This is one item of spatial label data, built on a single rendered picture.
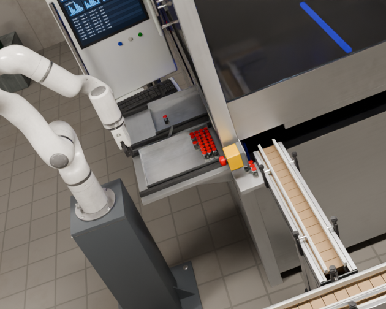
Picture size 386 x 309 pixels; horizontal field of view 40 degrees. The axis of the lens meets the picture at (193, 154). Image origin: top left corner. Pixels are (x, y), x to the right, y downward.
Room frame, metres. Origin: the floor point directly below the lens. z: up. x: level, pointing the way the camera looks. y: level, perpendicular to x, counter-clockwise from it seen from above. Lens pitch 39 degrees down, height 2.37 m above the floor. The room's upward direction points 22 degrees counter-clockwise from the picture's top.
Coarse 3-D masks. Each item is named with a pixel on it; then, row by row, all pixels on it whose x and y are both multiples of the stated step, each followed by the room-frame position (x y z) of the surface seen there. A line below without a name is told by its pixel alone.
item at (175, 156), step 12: (204, 132) 1.92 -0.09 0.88; (156, 144) 1.94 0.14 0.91; (168, 144) 1.94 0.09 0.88; (180, 144) 1.91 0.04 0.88; (192, 144) 1.88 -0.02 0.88; (144, 156) 1.93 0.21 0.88; (156, 156) 1.89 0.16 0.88; (168, 156) 1.86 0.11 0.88; (180, 156) 1.83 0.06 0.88; (192, 156) 1.79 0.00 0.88; (144, 168) 1.83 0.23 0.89; (156, 168) 1.81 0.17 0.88; (168, 168) 1.78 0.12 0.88; (180, 168) 1.75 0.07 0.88; (192, 168) 1.69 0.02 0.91; (156, 180) 1.74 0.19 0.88; (168, 180) 1.69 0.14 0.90
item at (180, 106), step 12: (168, 96) 2.28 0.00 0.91; (180, 96) 2.28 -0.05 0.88; (192, 96) 2.24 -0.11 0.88; (156, 108) 2.26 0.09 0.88; (168, 108) 2.22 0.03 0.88; (180, 108) 2.18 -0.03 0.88; (192, 108) 2.14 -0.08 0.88; (204, 108) 2.11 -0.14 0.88; (156, 120) 2.16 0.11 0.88; (180, 120) 2.09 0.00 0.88; (192, 120) 2.02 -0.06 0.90; (156, 132) 2.03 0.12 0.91
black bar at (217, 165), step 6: (216, 162) 1.68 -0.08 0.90; (204, 168) 1.67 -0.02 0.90; (210, 168) 1.66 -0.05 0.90; (216, 168) 1.66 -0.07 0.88; (186, 174) 1.68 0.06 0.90; (192, 174) 1.66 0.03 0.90; (198, 174) 1.66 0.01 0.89; (174, 180) 1.67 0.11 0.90; (180, 180) 1.67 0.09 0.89; (156, 186) 1.68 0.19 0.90; (162, 186) 1.67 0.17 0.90; (168, 186) 1.67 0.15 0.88; (144, 192) 1.67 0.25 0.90; (150, 192) 1.67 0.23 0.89
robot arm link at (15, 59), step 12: (12, 48) 1.74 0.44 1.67; (24, 48) 1.75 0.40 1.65; (0, 60) 1.73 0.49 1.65; (12, 60) 1.72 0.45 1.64; (24, 60) 1.72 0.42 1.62; (36, 60) 1.73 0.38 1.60; (48, 60) 1.76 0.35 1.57; (0, 72) 1.80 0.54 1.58; (12, 72) 1.73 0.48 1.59; (24, 72) 1.72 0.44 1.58; (36, 72) 1.71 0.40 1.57
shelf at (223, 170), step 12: (132, 120) 2.25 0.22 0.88; (144, 120) 2.21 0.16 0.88; (132, 132) 2.14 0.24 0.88; (144, 132) 2.11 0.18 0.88; (180, 132) 2.00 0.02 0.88; (216, 144) 1.82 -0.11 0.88; (228, 168) 1.64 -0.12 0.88; (144, 180) 1.77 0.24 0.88; (192, 180) 1.65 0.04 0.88; (204, 180) 1.64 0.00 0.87; (156, 192) 1.67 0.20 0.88; (168, 192) 1.64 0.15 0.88; (144, 204) 1.64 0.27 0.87
